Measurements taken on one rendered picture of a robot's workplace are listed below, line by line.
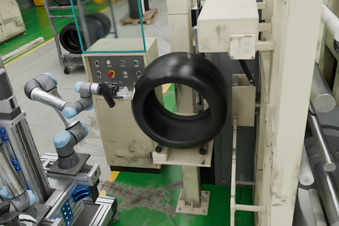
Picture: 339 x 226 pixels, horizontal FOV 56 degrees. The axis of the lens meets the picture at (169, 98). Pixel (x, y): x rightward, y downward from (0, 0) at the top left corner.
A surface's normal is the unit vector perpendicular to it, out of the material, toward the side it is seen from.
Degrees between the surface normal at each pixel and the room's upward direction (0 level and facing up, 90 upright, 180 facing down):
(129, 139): 88
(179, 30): 90
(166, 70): 43
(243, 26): 90
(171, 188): 0
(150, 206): 0
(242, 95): 90
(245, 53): 72
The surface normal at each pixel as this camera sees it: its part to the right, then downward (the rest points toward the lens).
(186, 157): -0.09, -0.88
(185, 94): -0.19, 0.48
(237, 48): -0.21, 0.19
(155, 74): -0.48, -0.27
